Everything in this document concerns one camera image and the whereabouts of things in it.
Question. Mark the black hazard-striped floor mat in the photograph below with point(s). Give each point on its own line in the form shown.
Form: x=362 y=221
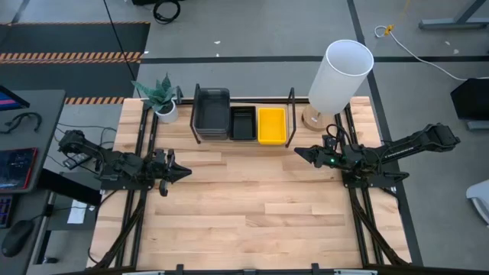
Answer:
x=76 y=38

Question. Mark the green plant in white pot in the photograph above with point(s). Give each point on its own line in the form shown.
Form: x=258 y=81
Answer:
x=160 y=97

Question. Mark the white shade wooden base lamp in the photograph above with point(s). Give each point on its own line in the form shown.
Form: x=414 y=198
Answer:
x=338 y=80

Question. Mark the black computer mouse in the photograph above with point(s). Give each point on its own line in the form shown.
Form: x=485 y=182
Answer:
x=17 y=238

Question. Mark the red-edged tablet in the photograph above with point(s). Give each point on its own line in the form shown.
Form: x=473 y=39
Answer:
x=15 y=168

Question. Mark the black keyboard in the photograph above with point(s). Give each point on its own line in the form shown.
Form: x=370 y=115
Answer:
x=4 y=210

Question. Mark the grey metal table leg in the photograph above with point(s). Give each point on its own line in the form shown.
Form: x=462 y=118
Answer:
x=451 y=24

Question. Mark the white paper sheet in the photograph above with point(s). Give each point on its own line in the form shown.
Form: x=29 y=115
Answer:
x=77 y=212

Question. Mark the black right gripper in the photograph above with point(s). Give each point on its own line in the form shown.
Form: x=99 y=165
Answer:
x=332 y=158

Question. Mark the computer monitor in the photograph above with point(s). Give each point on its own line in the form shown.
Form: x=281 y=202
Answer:
x=9 y=100

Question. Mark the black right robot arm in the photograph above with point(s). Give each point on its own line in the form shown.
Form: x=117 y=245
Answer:
x=412 y=147

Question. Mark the black box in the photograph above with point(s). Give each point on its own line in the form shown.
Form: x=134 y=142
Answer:
x=471 y=99

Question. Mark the grey desk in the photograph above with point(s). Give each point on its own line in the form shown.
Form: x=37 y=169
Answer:
x=46 y=114

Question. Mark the black aluminium table frame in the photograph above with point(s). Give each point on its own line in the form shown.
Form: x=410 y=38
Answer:
x=267 y=100

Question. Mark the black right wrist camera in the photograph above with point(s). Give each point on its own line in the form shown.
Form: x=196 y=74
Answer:
x=330 y=141

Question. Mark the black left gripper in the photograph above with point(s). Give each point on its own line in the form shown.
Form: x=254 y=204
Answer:
x=164 y=168

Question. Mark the black equipment case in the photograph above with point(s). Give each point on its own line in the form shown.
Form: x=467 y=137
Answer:
x=68 y=187

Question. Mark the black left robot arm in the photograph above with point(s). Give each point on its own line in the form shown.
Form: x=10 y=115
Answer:
x=122 y=164

